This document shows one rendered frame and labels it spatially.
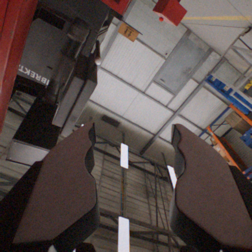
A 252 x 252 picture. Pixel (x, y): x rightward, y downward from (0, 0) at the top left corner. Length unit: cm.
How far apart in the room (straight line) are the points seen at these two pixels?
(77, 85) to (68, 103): 11
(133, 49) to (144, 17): 110
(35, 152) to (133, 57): 610
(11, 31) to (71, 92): 35
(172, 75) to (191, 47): 121
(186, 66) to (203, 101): 181
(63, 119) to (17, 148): 34
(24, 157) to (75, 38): 77
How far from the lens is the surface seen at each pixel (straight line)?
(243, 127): 776
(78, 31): 116
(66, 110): 91
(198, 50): 730
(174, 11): 145
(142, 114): 772
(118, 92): 724
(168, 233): 608
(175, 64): 715
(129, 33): 196
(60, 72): 124
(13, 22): 63
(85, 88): 81
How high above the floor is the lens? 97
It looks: 27 degrees up
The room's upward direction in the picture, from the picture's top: 144 degrees counter-clockwise
